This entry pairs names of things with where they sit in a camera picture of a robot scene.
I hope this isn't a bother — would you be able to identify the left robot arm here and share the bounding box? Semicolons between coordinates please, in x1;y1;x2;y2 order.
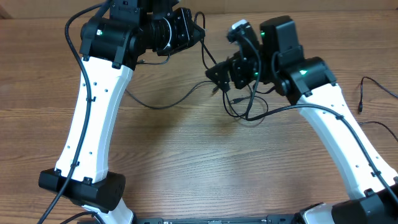
39;1;205;223

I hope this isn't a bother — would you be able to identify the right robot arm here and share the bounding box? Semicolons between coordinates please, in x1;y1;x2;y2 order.
206;16;397;224

